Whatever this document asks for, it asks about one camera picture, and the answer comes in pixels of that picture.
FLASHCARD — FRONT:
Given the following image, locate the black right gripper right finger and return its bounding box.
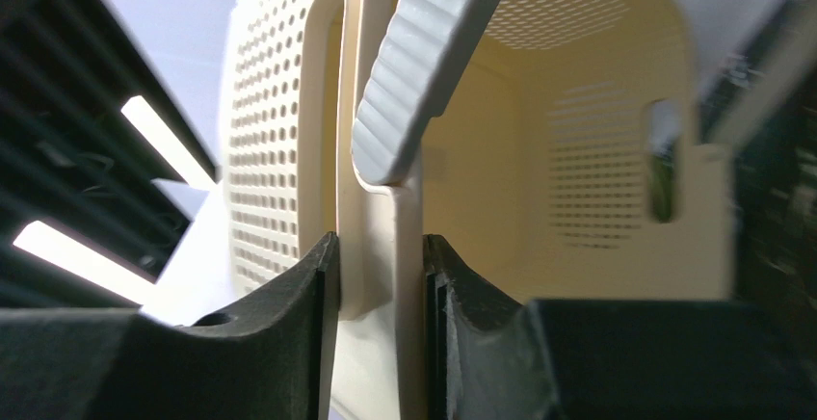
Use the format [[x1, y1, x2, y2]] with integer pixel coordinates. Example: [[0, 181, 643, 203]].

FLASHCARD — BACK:
[[422, 234, 816, 419]]

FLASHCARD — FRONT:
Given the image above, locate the cream perforated plastic basket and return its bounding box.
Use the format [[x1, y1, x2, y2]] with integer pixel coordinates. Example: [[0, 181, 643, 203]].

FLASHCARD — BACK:
[[220, 0, 732, 419]]

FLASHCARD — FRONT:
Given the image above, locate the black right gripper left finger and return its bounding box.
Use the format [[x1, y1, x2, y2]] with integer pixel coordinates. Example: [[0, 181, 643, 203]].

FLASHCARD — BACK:
[[1, 232, 340, 419]]

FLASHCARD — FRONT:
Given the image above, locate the grey ribbed basket handle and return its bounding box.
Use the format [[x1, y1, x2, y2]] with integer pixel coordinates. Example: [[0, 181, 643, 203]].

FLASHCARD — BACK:
[[352, 0, 501, 185]]

